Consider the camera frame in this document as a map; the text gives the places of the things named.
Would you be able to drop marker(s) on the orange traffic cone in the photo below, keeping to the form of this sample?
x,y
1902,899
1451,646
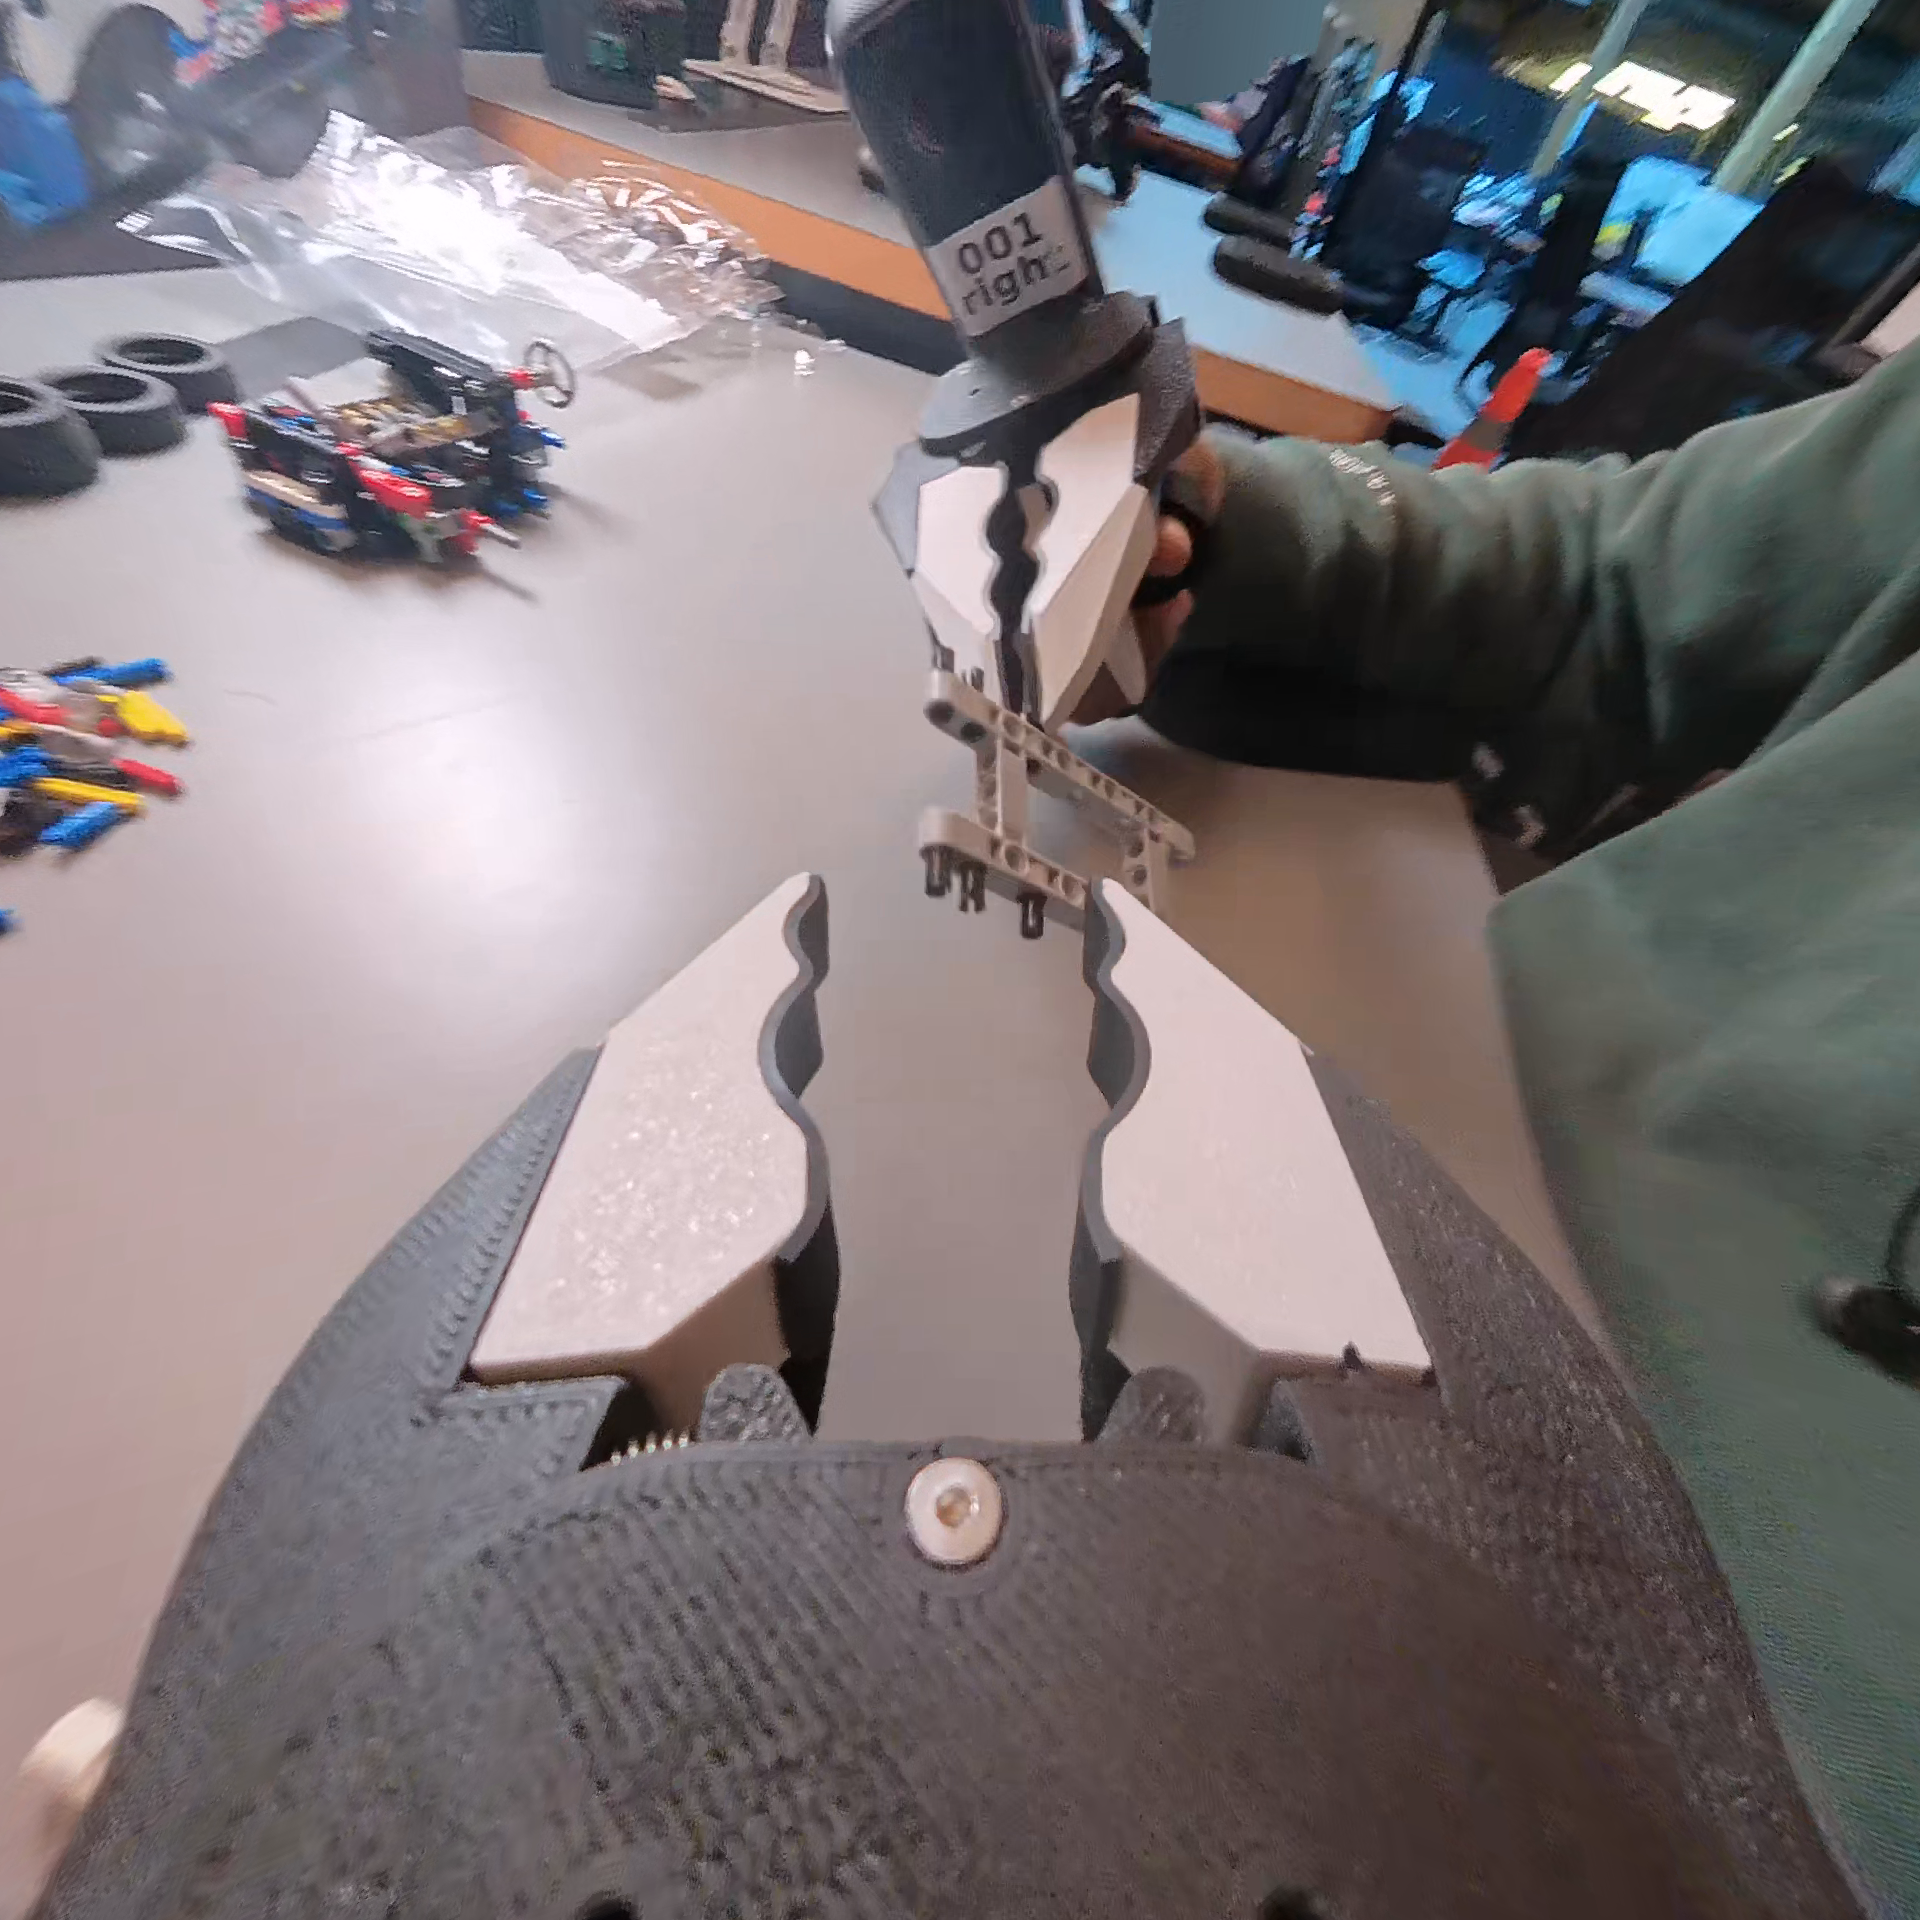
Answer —
x,y
1494,413

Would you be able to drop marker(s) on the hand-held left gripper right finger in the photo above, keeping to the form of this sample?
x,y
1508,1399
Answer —
x,y
1245,1201

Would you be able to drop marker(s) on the person's torso in green hoodie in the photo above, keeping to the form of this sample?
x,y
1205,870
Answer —
x,y
1724,1126

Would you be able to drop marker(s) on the pile of blue lego pieces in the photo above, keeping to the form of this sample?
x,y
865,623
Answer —
x,y
76,751

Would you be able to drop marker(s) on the clear plastic bag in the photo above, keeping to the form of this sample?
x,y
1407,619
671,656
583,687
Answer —
x,y
452,240

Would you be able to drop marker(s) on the grey lego frame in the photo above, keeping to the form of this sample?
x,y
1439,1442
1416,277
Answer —
x,y
1036,781

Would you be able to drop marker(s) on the black lego set box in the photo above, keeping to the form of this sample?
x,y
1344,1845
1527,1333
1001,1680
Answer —
x,y
225,89

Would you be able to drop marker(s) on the black lego tyres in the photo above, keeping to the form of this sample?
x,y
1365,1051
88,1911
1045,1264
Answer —
x,y
91,406

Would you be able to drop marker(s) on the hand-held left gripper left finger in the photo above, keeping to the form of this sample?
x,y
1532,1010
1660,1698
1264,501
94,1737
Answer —
x,y
661,1184

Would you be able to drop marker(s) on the wooden desk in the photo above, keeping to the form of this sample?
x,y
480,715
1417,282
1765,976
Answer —
x,y
840,240

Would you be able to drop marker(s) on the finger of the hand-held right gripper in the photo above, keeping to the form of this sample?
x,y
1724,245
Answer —
x,y
955,541
1102,523

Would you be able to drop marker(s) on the partly built lego vehicle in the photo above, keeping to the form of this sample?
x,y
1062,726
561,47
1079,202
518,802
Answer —
x,y
390,464

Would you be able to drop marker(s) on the person's right hand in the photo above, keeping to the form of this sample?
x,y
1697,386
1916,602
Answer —
x,y
1184,511

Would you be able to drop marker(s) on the black office chair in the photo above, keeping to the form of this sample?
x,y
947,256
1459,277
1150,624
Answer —
x,y
1349,194

